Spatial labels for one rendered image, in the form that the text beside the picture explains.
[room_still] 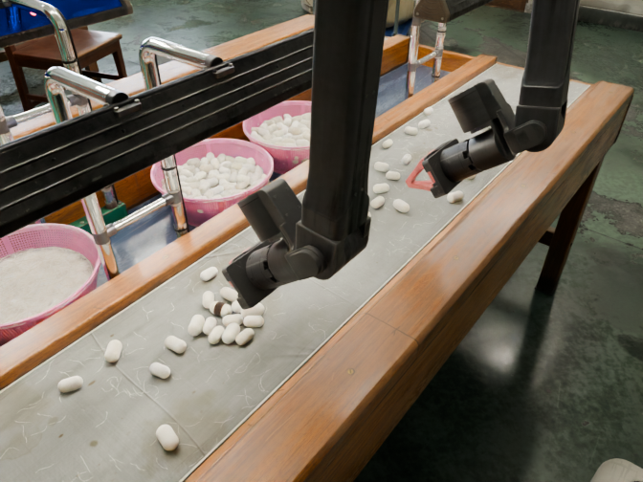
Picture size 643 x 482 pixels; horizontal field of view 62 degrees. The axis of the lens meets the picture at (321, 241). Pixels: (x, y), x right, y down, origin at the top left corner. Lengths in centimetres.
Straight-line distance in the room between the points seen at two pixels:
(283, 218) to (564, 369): 141
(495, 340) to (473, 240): 93
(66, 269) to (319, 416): 56
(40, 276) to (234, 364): 42
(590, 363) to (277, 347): 132
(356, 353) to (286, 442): 17
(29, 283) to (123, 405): 34
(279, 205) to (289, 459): 30
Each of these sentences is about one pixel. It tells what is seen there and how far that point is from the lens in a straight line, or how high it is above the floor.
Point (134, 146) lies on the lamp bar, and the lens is 66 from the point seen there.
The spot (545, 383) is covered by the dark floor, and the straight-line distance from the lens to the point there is 184.
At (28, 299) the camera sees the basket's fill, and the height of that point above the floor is 73.
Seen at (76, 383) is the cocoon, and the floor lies 76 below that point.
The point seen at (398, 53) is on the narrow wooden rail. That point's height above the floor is 73.
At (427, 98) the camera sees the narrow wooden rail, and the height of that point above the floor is 76.
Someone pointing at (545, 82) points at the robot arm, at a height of 109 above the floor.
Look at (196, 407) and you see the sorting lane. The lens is 78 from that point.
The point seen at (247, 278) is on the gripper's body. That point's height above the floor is 88.
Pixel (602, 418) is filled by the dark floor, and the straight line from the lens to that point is 183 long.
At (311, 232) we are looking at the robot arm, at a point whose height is 101.
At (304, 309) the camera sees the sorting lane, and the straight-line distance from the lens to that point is 88.
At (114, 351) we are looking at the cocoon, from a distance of 85.
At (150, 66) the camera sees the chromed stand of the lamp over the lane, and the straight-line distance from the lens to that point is 88.
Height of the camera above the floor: 137
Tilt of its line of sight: 38 degrees down
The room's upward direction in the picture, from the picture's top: straight up
